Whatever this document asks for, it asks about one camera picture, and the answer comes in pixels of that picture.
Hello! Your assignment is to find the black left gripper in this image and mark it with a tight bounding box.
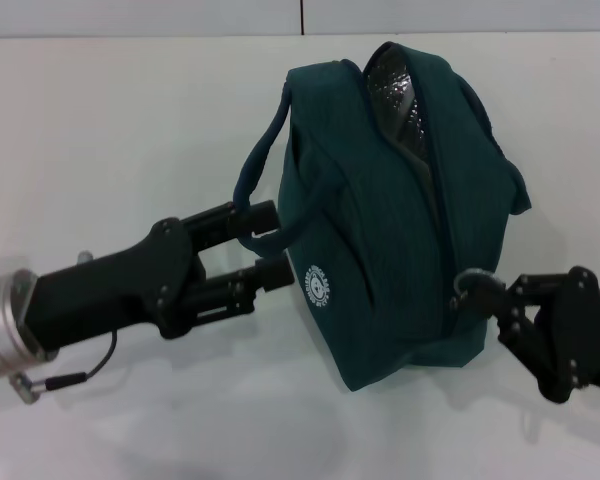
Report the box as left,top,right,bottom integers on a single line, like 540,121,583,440
22,199,302,352

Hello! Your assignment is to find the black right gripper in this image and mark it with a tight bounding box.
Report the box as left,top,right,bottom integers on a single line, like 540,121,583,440
459,266,600,404

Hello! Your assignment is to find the dark teal insulated lunch bag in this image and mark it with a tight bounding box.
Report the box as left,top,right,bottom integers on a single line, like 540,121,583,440
233,41,534,393

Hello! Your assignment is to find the left gripper cable with plug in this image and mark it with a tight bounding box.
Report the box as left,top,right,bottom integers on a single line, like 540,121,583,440
8,329,119,404

